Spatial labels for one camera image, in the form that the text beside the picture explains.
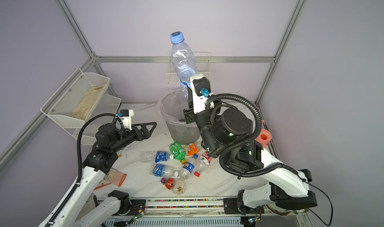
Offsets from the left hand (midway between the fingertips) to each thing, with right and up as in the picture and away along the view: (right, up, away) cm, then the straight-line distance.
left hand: (150, 125), depth 69 cm
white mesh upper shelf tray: (-42, +10, +6) cm, 43 cm away
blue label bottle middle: (+3, -26, +12) cm, 29 cm away
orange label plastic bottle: (+18, -17, +22) cm, 33 cm away
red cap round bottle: (+12, -34, +9) cm, 37 cm away
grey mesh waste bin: (+13, -7, +20) cm, 25 cm away
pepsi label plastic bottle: (+17, -25, +13) cm, 33 cm away
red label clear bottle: (+26, -22, +15) cm, 37 cm away
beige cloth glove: (-38, +9, +8) cm, 40 cm away
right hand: (+20, +13, -26) cm, 35 cm away
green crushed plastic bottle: (+11, -18, +21) cm, 30 cm away
